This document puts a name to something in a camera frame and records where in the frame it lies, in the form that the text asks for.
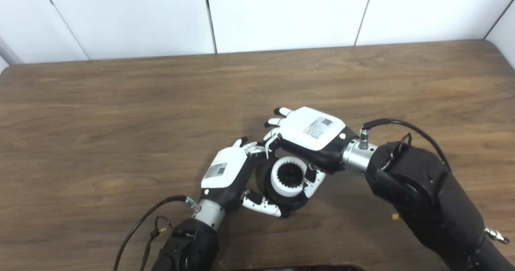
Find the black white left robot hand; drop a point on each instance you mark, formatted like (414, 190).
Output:
(223, 170)

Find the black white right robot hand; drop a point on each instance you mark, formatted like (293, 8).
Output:
(310, 132)

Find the round black stepped part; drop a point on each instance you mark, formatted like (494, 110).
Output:
(293, 202)

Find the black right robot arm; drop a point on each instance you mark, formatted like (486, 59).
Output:
(426, 194)

